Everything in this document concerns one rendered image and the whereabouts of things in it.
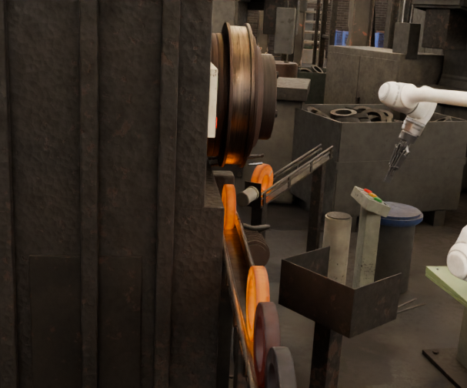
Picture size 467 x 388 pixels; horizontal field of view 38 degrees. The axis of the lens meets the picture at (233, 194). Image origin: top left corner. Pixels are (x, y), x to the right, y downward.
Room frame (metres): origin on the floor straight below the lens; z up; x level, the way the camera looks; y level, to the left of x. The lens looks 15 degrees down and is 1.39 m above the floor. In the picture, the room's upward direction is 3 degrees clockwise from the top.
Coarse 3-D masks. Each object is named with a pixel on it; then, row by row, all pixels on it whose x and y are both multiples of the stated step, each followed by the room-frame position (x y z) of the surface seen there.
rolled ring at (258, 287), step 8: (256, 272) 1.53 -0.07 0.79; (264, 272) 1.53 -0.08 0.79; (248, 280) 1.62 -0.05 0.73; (256, 280) 1.50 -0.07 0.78; (264, 280) 1.51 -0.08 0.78; (248, 288) 1.61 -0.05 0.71; (256, 288) 1.49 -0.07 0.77; (264, 288) 1.49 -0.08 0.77; (248, 296) 1.61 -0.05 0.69; (256, 296) 1.47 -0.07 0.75; (264, 296) 1.48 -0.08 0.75; (248, 304) 1.60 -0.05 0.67; (256, 304) 1.47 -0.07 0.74; (248, 312) 1.59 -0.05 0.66; (248, 320) 1.57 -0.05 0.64; (248, 328) 1.57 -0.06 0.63
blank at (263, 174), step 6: (258, 168) 2.74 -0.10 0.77; (264, 168) 2.74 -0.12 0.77; (270, 168) 2.80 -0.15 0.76; (252, 174) 2.72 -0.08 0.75; (258, 174) 2.71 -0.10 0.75; (264, 174) 2.75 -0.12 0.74; (270, 174) 2.80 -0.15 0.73; (252, 180) 2.71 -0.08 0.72; (258, 180) 2.70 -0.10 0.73; (264, 180) 2.80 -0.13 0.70; (270, 180) 2.80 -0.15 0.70; (264, 186) 2.79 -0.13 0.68
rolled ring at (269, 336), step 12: (264, 312) 1.34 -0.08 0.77; (276, 312) 1.35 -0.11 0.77; (264, 324) 1.32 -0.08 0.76; (276, 324) 1.32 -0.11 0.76; (264, 336) 1.31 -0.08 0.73; (276, 336) 1.30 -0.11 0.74; (264, 348) 1.30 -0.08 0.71; (264, 360) 1.29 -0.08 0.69; (264, 372) 1.28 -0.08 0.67; (264, 384) 1.30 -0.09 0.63
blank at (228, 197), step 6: (228, 186) 2.25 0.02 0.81; (234, 186) 2.26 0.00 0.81; (222, 192) 2.31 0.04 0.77; (228, 192) 2.22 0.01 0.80; (234, 192) 2.23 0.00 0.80; (222, 198) 2.31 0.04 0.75; (228, 198) 2.21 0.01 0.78; (234, 198) 2.21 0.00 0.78; (228, 204) 2.20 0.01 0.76; (234, 204) 2.20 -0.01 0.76; (228, 210) 2.19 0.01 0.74; (234, 210) 2.20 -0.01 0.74; (228, 216) 2.19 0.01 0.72; (234, 216) 2.20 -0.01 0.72; (228, 222) 2.20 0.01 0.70; (234, 222) 2.21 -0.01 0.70; (228, 228) 2.23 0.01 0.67
